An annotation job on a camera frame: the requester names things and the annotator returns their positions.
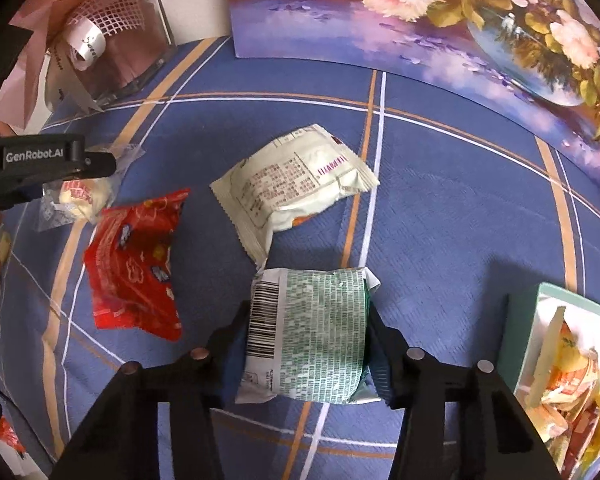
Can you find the floral still life painting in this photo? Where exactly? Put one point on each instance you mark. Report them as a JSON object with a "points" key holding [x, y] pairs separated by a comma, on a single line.
{"points": [[535, 62]]}

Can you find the green and white snack packet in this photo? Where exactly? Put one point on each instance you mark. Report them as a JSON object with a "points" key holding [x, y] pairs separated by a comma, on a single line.
{"points": [[306, 337]]}

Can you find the cream white snack packet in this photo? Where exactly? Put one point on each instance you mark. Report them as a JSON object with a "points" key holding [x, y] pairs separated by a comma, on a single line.
{"points": [[291, 179]]}

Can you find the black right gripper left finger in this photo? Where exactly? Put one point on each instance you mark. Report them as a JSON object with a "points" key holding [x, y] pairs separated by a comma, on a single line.
{"points": [[118, 437]]}

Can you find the clear steamed cake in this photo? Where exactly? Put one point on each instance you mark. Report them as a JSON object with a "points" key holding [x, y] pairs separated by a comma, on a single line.
{"points": [[66, 202]]}

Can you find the orange yellow snack packet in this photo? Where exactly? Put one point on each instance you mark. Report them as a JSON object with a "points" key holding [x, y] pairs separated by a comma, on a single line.
{"points": [[563, 380]]}

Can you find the white tray with green rim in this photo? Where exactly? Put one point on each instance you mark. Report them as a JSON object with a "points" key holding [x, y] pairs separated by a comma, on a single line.
{"points": [[576, 454]]}

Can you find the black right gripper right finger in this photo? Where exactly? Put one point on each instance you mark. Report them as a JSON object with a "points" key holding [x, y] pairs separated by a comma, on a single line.
{"points": [[458, 422]]}

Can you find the pink wrapped flower bouquet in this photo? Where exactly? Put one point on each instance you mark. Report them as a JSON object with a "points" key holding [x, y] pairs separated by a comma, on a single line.
{"points": [[90, 51]]}

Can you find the blue plaid tablecloth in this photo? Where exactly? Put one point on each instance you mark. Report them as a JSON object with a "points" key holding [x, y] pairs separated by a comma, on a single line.
{"points": [[469, 208]]}

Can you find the red crinkled snack packet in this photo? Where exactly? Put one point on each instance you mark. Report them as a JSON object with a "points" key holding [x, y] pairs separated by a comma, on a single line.
{"points": [[128, 264]]}

